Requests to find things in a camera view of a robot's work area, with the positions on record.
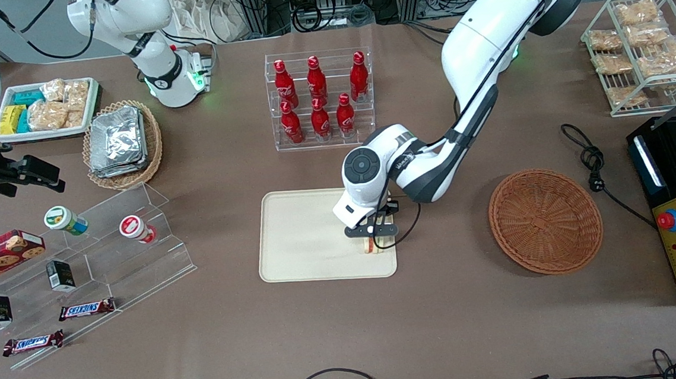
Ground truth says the silver foil packet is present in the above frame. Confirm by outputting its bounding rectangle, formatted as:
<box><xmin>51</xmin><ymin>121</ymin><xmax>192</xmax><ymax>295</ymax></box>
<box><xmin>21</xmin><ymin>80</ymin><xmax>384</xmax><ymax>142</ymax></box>
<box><xmin>87</xmin><ymin>117</ymin><xmax>151</xmax><ymax>179</ymax></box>
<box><xmin>88</xmin><ymin>105</ymin><xmax>145</xmax><ymax>165</ymax></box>

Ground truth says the beige plastic tray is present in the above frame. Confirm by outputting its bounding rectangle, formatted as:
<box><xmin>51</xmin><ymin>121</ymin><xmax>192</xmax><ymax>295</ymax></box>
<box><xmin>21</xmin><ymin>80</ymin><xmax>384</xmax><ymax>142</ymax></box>
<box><xmin>254</xmin><ymin>183</ymin><xmax>399</xmax><ymax>286</ymax></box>

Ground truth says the clear bag of rice crackers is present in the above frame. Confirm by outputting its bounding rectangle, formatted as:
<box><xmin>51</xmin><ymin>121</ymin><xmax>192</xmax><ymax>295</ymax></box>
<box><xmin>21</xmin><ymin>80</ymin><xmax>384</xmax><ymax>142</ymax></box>
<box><xmin>588</xmin><ymin>28</ymin><xmax>624</xmax><ymax>54</ymax></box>
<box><xmin>592</xmin><ymin>52</ymin><xmax>634</xmax><ymax>77</ymax></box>
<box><xmin>636</xmin><ymin>41</ymin><xmax>676</xmax><ymax>79</ymax></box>
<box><xmin>615</xmin><ymin>0</ymin><xmax>662</xmax><ymax>28</ymax></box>
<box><xmin>624</xmin><ymin>22</ymin><xmax>671</xmax><ymax>49</ymax></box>
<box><xmin>607</xmin><ymin>85</ymin><xmax>649</xmax><ymax>107</ymax></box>

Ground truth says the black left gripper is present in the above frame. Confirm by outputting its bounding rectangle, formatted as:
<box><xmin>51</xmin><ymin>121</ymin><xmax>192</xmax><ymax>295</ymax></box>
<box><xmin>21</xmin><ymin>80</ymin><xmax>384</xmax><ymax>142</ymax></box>
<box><xmin>342</xmin><ymin>207</ymin><xmax>401</xmax><ymax>253</ymax></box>

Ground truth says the triangular sandwich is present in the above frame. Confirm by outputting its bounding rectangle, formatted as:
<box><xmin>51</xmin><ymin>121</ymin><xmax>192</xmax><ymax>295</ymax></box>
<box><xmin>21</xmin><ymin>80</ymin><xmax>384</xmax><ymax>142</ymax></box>
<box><xmin>363</xmin><ymin>233</ymin><xmax>396</xmax><ymax>257</ymax></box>

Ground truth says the brown Snickers bar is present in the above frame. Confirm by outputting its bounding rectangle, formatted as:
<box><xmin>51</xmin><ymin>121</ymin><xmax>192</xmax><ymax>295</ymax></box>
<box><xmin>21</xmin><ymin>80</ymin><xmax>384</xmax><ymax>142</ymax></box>
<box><xmin>1</xmin><ymin>329</ymin><xmax>66</xmax><ymax>358</ymax></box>
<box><xmin>58</xmin><ymin>297</ymin><xmax>118</xmax><ymax>323</ymax></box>

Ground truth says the yellow snack packet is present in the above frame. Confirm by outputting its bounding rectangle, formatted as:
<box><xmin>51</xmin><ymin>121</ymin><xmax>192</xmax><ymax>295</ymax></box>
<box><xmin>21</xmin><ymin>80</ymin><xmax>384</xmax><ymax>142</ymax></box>
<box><xmin>0</xmin><ymin>104</ymin><xmax>28</xmax><ymax>136</ymax></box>

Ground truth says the cup with green lid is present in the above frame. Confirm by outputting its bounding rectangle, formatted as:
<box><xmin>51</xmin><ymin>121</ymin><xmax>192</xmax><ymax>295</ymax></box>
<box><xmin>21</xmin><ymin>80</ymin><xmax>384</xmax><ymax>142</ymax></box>
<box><xmin>43</xmin><ymin>203</ymin><xmax>90</xmax><ymax>238</ymax></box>

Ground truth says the red cola bottle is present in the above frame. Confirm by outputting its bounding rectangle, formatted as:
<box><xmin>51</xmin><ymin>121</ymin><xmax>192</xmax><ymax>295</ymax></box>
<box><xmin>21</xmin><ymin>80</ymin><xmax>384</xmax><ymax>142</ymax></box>
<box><xmin>347</xmin><ymin>50</ymin><xmax>370</xmax><ymax>104</ymax></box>
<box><xmin>280</xmin><ymin>99</ymin><xmax>305</xmax><ymax>146</ymax></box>
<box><xmin>306</xmin><ymin>54</ymin><xmax>329</xmax><ymax>104</ymax></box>
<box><xmin>335</xmin><ymin>92</ymin><xmax>357</xmax><ymax>139</ymax></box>
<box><xmin>272</xmin><ymin>58</ymin><xmax>300</xmax><ymax>109</ymax></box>
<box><xmin>310</xmin><ymin>95</ymin><xmax>333</xmax><ymax>142</ymax></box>

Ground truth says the clear acrylic stepped display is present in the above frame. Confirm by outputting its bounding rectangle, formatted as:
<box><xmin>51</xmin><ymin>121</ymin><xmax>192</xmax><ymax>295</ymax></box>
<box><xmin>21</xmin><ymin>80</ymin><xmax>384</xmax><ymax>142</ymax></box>
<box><xmin>0</xmin><ymin>179</ymin><xmax>204</xmax><ymax>373</ymax></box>

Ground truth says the black power cable with plug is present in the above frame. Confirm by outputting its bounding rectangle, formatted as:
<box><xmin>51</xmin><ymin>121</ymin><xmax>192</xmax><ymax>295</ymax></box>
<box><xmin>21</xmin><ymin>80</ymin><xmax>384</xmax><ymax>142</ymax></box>
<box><xmin>560</xmin><ymin>117</ymin><xmax>659</xmax><ymax>237</ymax></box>

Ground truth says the light tan wicker basket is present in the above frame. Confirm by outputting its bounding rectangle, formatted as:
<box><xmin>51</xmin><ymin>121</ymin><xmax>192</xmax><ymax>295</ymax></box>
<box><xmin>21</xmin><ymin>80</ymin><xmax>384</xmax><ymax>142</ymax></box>
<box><xmin>79</xmin><ymin>98</ymin><xmax>166</xmax><ymax>193</ymax></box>

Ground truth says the white cloth bag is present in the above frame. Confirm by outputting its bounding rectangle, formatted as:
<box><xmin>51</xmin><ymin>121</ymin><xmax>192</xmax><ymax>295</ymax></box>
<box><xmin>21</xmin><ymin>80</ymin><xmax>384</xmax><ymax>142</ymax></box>
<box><xmin>170</xmin><ymin>0</ymin><xmax>246</xmax><ymax>47</ymax></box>

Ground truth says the white wire rack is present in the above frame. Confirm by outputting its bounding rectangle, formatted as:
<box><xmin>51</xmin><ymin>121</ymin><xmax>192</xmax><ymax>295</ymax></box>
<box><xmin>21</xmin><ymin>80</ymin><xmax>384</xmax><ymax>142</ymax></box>
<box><xmin>577</xmin><ymin>0</ymin><xmax>676</xmax><ymax>120</ymax></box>

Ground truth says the clear acrylic bottle rack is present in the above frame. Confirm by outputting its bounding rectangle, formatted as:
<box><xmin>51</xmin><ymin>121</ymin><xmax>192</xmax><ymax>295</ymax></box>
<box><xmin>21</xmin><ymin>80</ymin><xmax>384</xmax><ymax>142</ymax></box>
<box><xmin>264</xmin><ymin>46</ymin><xmax>377</xmax><ymax>153</ymax></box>

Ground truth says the cup with red lid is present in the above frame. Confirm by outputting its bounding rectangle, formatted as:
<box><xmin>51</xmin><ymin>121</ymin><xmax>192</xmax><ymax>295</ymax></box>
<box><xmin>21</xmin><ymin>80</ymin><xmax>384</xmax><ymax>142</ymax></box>
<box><xmin>118</xmin><ymin>213</ymin><xmax>158</xmax><ymax>247</ymax></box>

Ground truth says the white rectangular snack tray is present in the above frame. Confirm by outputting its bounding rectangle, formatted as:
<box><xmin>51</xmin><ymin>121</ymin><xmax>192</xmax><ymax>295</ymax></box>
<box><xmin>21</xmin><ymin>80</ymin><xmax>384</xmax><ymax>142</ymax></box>
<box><xmin>0</xmin><ymin>77</ymin><xmax>103</xmax><ymax>144</ymax></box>

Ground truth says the brown round wicker basket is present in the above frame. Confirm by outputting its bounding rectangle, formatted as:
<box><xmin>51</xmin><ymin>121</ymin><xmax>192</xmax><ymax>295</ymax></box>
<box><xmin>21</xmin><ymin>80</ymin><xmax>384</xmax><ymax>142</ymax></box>
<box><xmin>485</xmin><ymin>164</ymin><xmax>607</xmax><ymax>280</ymax></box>

